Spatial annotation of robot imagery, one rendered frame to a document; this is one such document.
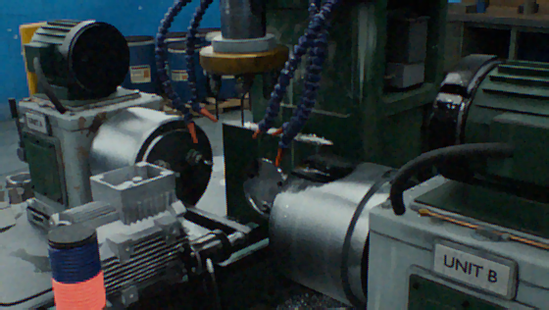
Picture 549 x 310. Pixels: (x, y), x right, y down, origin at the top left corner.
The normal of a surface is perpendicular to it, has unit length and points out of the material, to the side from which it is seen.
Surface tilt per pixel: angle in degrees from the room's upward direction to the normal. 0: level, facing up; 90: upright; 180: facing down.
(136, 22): 90
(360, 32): 90
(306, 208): 58
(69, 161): 89
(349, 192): 36
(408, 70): 90
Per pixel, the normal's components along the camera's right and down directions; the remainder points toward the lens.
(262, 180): -0.74, 0.27
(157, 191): 0.68, 0.23
